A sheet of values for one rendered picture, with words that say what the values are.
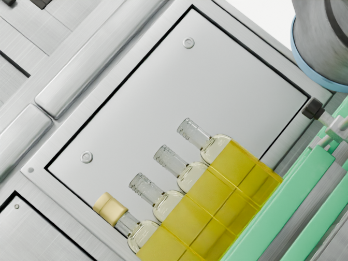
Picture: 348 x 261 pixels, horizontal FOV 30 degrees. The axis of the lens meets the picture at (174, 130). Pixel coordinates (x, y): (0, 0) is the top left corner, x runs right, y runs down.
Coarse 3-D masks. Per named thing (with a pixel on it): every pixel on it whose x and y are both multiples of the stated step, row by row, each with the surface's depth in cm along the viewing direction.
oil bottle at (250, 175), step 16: (208, 144) 100; (224, 144) 99; (240, 144) 100; (208, 160) 99; (224, 160) 99; (240, 160) 99; (256, 160) 99; (224, 176) 99; (240, 176) 98; (256, 176) 98; (272, 176) 98; (256, 192) 98; (272, 192) 98
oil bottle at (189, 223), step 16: (176, 192) 97; (160, 208) 96; (176, 208) 96; (192, 208) 96; (160, 224) 98; (176, 224) 95; (192, 224) 96; (208, 224) 96; (192, 240) 95; (208, 240) 95; (224, 240) 95; (208, 256) 94
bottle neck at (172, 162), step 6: (162, 150) 100; (168, 150) 100; (156, 156) 100; (162, 156) 100; (168, 156) 100; (174, 156) 100; (162, 162) 100; (168, 162) 100; (174, 162) 100; (180, 162) 100; (186, 162) 101; (168, 168) 100; (174, 168) 100; (180, 168) 99; (174, 174) 100
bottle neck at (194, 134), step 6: (186, 120) 102; (180, 126) 101; (186, 126) 101; (192, 126) 101; (198, 126) 102; (180, 132) 102; (186, 132) 101; (192, 132) 101; (198, 132) 101; (204, 132) 102; (186, 138) 102; (192, 138) 101; (198, 138) 101; (204, 138) 101; (198, 144) 101
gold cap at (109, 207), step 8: (104, 200) 97; (112, 200) 98; (96, 208) 98; (104, 208) 97; (112, 208) 97; (120, 208) 97; (104, 216) 98; (112, 216) 97; (120, 216) 97; (112, 224) 97
